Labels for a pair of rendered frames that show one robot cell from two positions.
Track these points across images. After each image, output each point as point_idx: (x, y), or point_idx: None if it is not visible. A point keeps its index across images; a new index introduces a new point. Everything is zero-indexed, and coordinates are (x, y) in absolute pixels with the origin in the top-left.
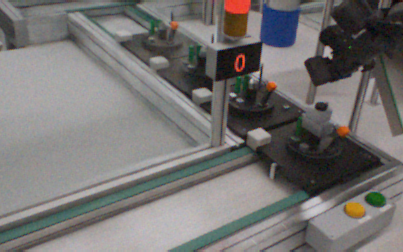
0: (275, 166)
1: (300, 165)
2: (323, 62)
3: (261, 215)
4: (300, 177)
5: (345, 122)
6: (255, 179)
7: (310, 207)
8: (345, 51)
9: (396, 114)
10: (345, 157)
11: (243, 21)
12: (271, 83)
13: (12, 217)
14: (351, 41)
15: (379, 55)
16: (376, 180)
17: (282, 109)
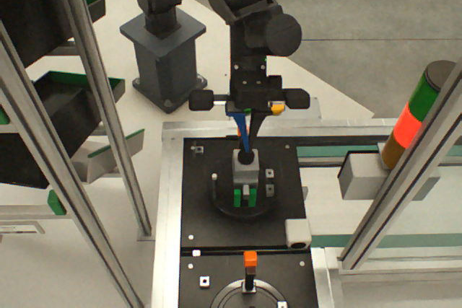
0: (307, 186)
1: (280, 172)
2: (289, 90)
3: (356, 148)
4: (294, 157)
5: (71, 292)
6: (318, 211)
7: (309, 129)
8: (266, 69)
9: (136, 135)
10: (220, 159)
11: None
12: (252, 256)
13: None
14: (259, 59)
15: (108, 147)
16: (216, 125)
17: (210, 284)
